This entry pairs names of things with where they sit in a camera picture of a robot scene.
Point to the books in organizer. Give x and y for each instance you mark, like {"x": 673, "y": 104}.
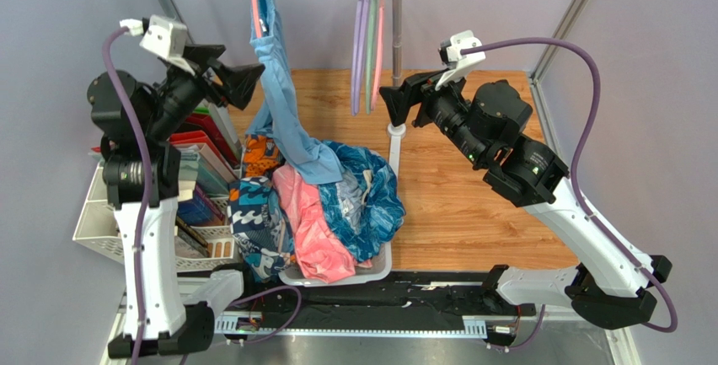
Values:
{"x": 203, "y": 190}

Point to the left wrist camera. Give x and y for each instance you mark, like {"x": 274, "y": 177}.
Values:
{"x": 163, "y": 37}

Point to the red folder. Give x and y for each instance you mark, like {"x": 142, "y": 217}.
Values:
{"x": 198, "y": 128}

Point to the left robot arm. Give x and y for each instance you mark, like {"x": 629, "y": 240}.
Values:
{"x": 141, "y": 176}

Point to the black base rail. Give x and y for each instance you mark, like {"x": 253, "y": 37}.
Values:
{"x": 230, "y": 302}

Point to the pink hanger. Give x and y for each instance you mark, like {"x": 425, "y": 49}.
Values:
{"x": 378, "y": 56}
{"x": 255, "y": 12}

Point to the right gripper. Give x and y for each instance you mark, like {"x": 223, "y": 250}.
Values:
{"x": 418, "y": 94}

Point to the white laundry basket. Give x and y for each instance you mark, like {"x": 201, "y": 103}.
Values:
{"x": 381, "y": 266}

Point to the purple hanger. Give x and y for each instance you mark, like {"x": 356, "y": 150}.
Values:
{"x": 361, "y": 52}
{"x": 355, "y": 55}

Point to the dark blue patterned shorts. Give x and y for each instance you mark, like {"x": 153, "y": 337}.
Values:
{"x": 363, "y": 209}

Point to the pink garment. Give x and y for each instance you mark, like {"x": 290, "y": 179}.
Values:
{"x": 318, "y": 252}

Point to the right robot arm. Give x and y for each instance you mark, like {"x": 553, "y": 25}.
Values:
{"x": 604, "y": 288}

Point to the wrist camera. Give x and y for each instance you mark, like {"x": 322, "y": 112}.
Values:
{"x": 163, "y": 37}
{"x": 459, "y": 65}

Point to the colorful patterned shorts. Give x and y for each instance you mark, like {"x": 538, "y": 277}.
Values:
{"x": 259, "y": 224}

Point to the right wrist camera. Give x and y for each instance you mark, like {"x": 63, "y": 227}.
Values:
{"x": 459, "y": 65}

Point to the white file organizer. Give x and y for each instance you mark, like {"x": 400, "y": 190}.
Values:
{"x": 97, "y": 229}

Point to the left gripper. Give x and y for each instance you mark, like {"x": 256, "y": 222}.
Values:
{"x": 237, "y": 81}

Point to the light blue shorts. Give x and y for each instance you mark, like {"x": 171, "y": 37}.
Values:
{"x": 278, "y": 115}

